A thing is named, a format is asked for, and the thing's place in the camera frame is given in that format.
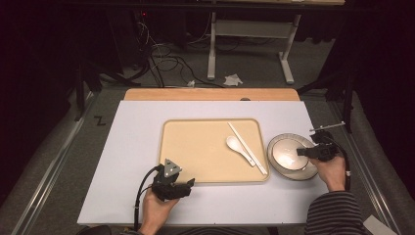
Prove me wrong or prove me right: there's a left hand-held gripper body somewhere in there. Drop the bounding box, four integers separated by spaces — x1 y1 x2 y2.
151 159 187 202

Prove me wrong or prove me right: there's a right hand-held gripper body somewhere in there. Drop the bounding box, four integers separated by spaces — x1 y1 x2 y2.
309 120 346 162

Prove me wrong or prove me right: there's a white ribbed plate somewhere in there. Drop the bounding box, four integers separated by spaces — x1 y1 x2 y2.
266 132 319 181

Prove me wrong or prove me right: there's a beige tray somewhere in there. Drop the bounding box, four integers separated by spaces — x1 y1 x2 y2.
158 117 271 184

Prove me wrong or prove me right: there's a white spoon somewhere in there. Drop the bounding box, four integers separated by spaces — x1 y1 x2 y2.
225 135 257 167

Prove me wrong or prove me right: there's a person's right hand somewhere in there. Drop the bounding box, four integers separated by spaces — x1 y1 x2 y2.
308 155 347 193

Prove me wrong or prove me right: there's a person's left hand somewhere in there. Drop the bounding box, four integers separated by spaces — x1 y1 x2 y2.
138 188 180 233

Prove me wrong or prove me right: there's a white table board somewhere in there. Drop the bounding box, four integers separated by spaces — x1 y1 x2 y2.
76 100 331 226

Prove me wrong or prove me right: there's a black metal stand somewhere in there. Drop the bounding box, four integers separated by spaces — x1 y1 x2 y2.
73 62 142 122
296 69 356 134

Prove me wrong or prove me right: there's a black round object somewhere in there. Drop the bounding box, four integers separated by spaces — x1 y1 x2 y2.
75 224 113 235

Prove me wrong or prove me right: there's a flat white paper sheet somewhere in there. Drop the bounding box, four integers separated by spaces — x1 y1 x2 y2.
362 214 399 235

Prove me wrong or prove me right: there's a crumpled white paper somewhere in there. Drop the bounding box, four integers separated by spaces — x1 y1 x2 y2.
223 73 245 87

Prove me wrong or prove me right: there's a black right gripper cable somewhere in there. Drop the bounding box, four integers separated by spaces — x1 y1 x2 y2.
325 136 352 192

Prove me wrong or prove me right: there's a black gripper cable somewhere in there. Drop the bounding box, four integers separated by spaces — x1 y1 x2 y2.
325 136 352 192
133 165 163 231

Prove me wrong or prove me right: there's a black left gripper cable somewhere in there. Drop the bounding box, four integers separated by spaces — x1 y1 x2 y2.
133 165 163 231

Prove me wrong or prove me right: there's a metal floor rail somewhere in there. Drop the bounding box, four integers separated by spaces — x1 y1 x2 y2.
11 92 100 235
327 100 403 235

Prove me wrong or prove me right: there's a tangle of floor cables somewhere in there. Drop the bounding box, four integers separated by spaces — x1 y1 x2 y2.
132 12 226 89

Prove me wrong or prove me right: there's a white metal desk frame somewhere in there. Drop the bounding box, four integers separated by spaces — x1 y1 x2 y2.
207 12 303 85

